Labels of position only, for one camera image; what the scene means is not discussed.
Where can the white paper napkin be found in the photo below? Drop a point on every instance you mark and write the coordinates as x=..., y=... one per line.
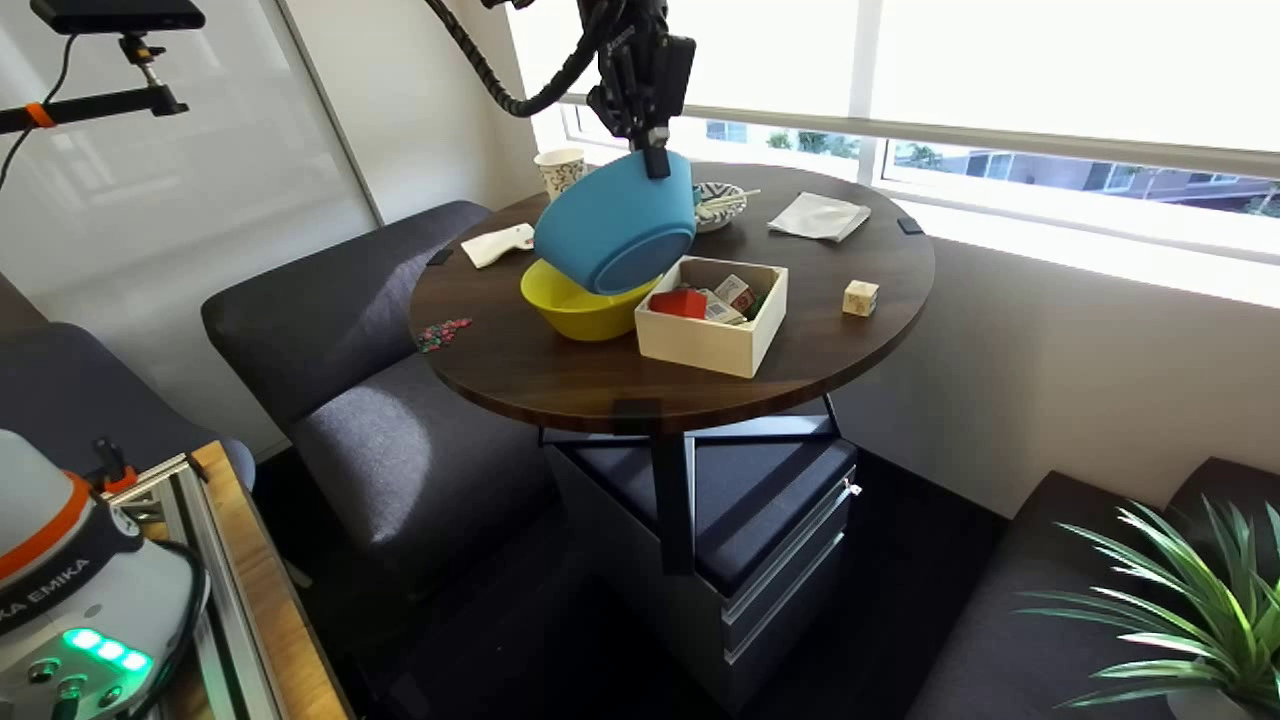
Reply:
x=490, y=247

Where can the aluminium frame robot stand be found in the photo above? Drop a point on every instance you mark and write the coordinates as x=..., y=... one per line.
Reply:
x=252, y=651

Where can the yellow plastic bowl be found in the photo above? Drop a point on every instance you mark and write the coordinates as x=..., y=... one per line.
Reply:
x=578, y=315

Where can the black camera tripod arm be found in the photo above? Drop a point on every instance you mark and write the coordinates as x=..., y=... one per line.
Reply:
x=104, y=63

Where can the blue plastic bowl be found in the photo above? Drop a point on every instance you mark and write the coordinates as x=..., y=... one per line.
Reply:
x=618, y=226

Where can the dark grey sofa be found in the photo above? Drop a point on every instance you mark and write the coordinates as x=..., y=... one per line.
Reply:
x=419, y=476

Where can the grey storage ottoman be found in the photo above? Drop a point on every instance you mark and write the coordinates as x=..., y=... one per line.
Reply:
x=771, y=530

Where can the small wooden cube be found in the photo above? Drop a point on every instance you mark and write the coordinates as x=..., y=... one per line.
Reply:
x=859, y=296

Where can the folded white napkin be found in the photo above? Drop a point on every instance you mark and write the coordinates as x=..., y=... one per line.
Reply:
x=820, y=216

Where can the round dark wooden table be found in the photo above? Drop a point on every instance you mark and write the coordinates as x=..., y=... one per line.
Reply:
x=853, y=273

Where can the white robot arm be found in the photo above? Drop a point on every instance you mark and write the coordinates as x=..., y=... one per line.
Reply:
x=93, y=608

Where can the patterned paper cup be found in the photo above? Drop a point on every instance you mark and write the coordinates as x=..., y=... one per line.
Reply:
x=562, y=168

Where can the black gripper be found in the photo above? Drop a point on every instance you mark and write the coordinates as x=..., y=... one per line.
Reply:
x=643, y=74

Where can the green potted plant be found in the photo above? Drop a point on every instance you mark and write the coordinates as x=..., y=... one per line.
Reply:
x=1199, y=617

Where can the spilled beads on table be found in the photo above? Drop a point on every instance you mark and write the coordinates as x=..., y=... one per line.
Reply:
x=443, y=333

